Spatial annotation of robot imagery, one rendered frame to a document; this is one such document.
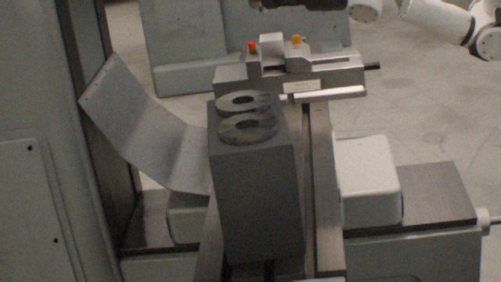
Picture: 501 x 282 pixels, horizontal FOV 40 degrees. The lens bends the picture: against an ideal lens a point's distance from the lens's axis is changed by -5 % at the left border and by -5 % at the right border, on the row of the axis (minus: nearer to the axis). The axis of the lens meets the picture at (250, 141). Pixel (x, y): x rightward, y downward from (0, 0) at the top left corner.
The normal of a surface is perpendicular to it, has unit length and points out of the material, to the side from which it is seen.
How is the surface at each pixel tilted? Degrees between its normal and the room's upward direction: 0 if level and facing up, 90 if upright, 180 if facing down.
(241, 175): 90
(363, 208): 90
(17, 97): 88
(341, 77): 90
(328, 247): 0
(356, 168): 0
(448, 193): 0
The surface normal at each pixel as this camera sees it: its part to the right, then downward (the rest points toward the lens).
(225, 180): 0.07, 0.40
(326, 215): -0.13, -0.90
